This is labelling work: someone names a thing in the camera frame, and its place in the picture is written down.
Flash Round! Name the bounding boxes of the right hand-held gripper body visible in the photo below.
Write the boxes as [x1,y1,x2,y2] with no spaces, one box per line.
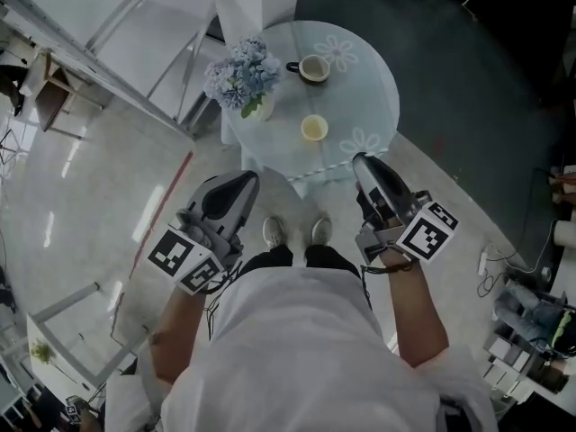
[354,190,461,267]

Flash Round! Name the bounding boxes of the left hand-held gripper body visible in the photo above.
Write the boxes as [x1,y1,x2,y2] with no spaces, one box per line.
[146,204,245,296]

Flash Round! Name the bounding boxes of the yellow cup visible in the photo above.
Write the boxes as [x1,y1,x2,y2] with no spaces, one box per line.
[300,113,329,142]

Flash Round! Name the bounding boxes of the person's left forearm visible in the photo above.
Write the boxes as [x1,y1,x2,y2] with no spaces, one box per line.
[150,280,215,385]

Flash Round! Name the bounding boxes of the person's right forearm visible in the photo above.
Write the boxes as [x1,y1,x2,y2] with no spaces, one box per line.
[383,250,451,369]

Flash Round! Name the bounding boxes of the person's left white shoe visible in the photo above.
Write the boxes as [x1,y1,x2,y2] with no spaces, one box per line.
[262,215,288,252]

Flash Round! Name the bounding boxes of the person's white shoe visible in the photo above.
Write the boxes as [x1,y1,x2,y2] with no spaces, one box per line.
[310,216,334,248]
[262,215,288,252]

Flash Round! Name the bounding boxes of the person's black trousers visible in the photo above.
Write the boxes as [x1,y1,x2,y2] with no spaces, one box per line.
[239,243,362,281]

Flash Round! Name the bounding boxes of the person's right white shoe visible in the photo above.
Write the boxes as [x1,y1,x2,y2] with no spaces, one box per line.
[310,216,334,248]

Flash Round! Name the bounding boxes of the round glass table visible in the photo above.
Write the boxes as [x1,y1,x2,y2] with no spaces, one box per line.
[220,19,401,197]

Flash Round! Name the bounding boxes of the white vase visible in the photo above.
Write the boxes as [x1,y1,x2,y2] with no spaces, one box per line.
[251,94,276,122]

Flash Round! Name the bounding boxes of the blue hydrangea bouquet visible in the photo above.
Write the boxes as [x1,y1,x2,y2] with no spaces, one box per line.
[202,36,283,120]

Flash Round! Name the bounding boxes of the black mug with cream inside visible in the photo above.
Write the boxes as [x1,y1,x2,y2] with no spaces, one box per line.
[285,54,332,86]

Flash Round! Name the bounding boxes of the white paper roll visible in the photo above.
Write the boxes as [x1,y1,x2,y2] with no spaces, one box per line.
[552,220,576,248]

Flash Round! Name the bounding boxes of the person's white shirt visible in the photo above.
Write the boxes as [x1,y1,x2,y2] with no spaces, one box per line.
[104,265,500,432]

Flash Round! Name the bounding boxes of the small green plant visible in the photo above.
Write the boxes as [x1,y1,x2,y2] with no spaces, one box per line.
[29,338,58,366]

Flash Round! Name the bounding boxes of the white metal rack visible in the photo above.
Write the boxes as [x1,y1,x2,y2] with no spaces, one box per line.
[0,0,218,140]

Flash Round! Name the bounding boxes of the wooden chair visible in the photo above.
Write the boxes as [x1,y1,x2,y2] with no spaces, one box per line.
[17,49,107,135]

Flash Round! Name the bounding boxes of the white pillar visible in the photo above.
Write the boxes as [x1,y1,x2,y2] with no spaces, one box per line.
[207,0,303,42]

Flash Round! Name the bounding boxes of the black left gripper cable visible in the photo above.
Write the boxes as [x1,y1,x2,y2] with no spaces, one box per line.
[202,272,238,342]

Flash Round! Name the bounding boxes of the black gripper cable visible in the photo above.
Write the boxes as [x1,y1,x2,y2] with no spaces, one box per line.
[202,272,238,342]
[358,258,415,312]

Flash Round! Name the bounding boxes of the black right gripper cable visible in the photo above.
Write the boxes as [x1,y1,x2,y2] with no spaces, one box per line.
[358,258,415,312]

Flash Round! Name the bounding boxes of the white frame table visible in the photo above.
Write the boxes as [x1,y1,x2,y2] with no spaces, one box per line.
[25,281,152,392]

